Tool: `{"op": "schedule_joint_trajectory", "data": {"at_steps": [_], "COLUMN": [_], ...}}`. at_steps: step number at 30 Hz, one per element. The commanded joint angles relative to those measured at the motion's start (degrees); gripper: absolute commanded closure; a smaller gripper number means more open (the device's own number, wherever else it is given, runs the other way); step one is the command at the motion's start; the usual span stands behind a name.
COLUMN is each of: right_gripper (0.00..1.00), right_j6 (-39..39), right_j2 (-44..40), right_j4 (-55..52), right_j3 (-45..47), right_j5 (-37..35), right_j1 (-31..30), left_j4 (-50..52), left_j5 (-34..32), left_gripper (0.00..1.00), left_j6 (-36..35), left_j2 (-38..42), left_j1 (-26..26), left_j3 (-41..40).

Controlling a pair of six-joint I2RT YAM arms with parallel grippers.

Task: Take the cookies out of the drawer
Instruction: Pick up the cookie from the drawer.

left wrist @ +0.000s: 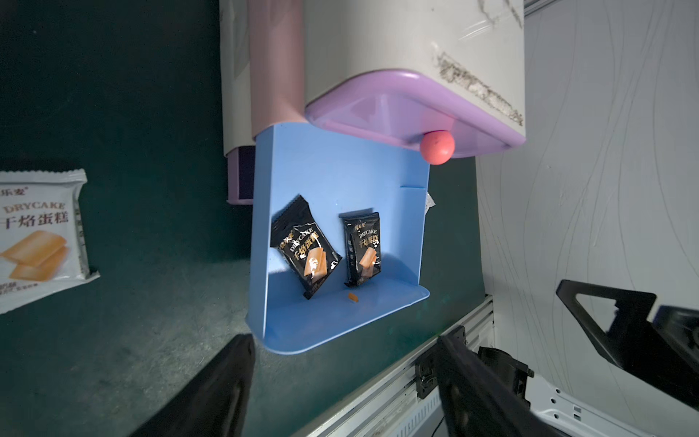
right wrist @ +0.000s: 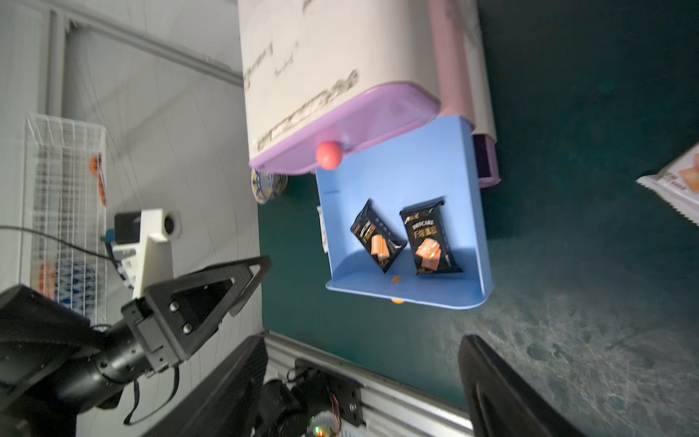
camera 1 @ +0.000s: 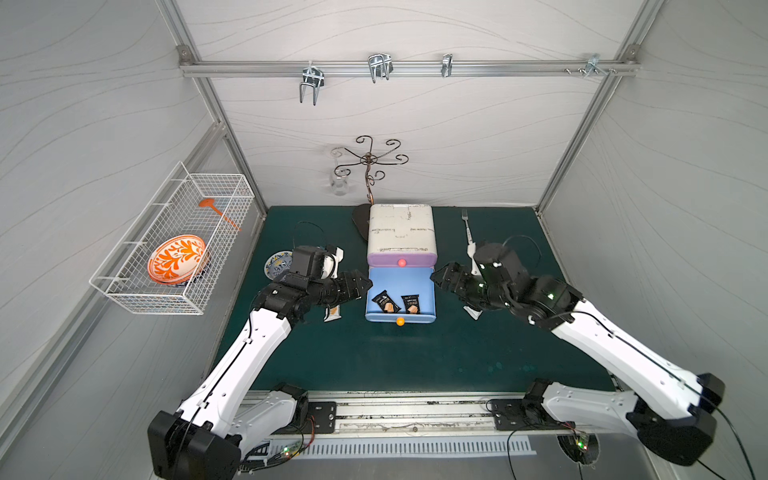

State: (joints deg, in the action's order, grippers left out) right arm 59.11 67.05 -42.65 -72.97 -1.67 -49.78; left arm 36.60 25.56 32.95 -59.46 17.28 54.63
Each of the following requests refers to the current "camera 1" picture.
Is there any white cookie packet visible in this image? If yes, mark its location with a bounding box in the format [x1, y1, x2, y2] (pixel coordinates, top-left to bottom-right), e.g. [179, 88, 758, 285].
[324, 305, 342, 323]
[463, 305, 482, 321]

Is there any purple top drawer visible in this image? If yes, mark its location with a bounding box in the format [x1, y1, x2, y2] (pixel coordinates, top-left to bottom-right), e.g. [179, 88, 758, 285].
[367, 252, 437, 268]

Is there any blue drawer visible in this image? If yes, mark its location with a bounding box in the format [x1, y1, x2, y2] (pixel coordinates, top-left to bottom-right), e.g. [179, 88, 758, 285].
[365, 267, 436, 326]

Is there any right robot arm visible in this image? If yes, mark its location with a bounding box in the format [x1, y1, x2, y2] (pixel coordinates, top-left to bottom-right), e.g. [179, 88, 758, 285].
[431, 242, 725, 466]

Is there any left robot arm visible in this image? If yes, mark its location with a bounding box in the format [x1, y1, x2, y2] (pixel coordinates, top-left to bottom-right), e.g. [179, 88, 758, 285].
[147, 270, 373, 479]

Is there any white drawer cabinet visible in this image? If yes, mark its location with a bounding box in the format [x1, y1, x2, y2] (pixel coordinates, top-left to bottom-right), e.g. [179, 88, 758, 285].
[367, 204, 437, 254]

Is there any black drycake packet left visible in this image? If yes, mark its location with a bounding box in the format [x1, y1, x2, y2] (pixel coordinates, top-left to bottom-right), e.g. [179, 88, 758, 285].
[372, 290, 401, 314]

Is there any black drycake packet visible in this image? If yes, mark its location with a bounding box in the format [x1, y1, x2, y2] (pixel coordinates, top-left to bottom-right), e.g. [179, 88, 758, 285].
[372, 290, 401, 314]
[402, 294, 421, 315]

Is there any blue patterned small bowl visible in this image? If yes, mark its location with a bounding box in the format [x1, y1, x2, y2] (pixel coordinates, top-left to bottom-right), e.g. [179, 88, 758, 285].
[263, 250, 292, 280]

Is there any black drycake packet right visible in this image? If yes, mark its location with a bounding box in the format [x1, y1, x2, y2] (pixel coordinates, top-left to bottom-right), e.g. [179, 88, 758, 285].
[402, 294, 421, 315]

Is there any silver fork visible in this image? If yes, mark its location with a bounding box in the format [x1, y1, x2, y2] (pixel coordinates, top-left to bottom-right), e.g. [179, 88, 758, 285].
[461, 209, 474, 246]

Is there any metal mug tree stand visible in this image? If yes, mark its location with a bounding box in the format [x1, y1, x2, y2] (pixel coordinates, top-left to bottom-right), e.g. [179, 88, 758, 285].
[331, 135, 410, 242]

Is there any orange spatula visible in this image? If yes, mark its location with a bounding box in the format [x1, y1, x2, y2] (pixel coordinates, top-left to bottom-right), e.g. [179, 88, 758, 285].
[198, 198, 241, 231]

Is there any orange patterned plate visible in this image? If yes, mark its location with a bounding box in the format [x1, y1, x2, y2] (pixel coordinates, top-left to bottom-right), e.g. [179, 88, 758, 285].
[147, 234, 209, 286]

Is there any single metal hook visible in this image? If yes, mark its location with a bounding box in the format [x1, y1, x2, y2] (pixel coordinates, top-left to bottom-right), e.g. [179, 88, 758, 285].
[441, 53, 453, 78]

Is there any double metal hook left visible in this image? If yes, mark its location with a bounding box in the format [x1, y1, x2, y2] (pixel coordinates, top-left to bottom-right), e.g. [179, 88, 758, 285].
[299, 65, 325, 106]

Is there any double metal hook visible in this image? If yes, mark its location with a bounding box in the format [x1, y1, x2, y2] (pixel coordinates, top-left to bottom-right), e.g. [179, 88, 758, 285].
[299, 65, 325, 106]
[367, 53, 394, 84]

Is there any double metal hook middle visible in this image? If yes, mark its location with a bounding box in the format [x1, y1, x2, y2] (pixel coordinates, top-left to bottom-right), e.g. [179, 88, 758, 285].
[367, 53, 394, 84]

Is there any metal hook right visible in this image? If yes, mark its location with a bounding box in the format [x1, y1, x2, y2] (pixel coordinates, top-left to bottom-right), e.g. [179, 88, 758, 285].
[564, 53, 618, 78]

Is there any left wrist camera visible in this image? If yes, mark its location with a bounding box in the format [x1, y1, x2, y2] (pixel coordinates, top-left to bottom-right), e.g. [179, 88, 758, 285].
[289, 245, 344, 280]

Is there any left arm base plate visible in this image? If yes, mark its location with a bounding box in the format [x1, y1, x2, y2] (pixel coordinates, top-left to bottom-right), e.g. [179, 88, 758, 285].
[299, 401, 338, 435]

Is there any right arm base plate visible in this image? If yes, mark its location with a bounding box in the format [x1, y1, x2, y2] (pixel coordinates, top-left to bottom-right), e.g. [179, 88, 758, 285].
[485, 398, 574, 432]

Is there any white wire basket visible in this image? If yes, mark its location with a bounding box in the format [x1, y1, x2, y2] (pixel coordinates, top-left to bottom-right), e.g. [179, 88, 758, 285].
[89, 163, 254, 316]

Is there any aluminium wall rail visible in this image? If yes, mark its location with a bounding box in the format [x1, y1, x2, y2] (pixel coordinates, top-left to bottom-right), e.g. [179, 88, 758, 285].
[180, 58, 641, 80]

